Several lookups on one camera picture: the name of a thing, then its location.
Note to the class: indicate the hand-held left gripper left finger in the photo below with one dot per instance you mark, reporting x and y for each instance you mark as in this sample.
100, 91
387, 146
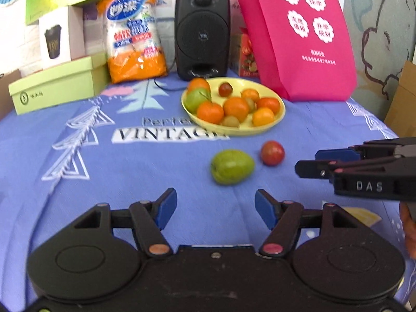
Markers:
167, 206

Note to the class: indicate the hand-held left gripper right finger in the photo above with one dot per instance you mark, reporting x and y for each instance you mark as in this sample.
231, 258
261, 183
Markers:
265, 206

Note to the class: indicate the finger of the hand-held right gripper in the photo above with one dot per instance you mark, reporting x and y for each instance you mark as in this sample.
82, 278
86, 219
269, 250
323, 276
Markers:
312, 169
334, 155

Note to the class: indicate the small orange mandarin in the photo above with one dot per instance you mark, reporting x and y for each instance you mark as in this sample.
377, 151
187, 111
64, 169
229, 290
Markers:
250, 94
263, 117

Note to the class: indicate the yellow-green plastic plate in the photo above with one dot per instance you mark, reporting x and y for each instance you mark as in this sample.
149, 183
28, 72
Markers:
240, 131

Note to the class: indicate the small brown kiwi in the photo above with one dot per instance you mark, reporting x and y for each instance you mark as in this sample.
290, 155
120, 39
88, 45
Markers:
251, 105
230, 121

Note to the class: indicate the orange mandarin with stem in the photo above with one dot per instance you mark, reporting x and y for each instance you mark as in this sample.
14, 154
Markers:
210, 113

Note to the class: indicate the person's right hand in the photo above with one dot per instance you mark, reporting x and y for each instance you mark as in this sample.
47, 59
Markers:
408, 230

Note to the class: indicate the blue printed tablecloth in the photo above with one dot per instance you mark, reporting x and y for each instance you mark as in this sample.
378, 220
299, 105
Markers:
130, 175

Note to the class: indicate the brown cardboard sheet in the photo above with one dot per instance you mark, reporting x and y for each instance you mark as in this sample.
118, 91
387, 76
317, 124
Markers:
403, 104

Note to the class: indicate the pink tote bag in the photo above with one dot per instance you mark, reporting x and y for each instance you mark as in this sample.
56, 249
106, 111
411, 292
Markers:
308, 71

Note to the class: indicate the red printed carton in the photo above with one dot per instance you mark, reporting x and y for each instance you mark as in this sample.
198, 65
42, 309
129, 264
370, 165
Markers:
245, 55

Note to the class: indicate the orange paper cup pack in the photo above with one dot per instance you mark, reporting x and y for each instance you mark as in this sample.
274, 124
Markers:
133, 55

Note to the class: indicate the light green shoe box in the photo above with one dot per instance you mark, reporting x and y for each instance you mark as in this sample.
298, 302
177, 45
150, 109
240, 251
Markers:
58, 87

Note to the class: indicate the black speaker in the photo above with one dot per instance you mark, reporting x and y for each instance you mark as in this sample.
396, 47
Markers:
201, 39

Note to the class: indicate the white cup box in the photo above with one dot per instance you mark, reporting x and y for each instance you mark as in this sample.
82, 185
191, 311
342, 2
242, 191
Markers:
61, 39

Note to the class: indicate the brown cardboard box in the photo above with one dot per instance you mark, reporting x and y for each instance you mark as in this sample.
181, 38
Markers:
8, 83

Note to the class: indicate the grey printed carton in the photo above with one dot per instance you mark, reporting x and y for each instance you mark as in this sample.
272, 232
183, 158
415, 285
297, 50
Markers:
92, 18

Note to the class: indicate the cartoon wall sticker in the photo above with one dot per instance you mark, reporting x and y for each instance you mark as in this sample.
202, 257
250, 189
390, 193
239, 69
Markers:
359, 0

